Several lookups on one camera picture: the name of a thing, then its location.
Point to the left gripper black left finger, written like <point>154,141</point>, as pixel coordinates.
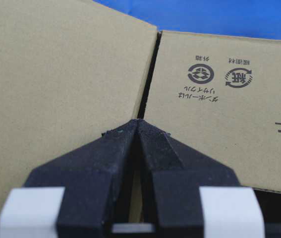
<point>97,178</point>

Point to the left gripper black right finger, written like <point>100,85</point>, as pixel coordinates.
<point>171,176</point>

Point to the brown cardboard box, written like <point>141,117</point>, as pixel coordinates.
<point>72,69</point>

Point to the blue table cloth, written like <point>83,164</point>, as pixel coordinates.
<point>247,18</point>

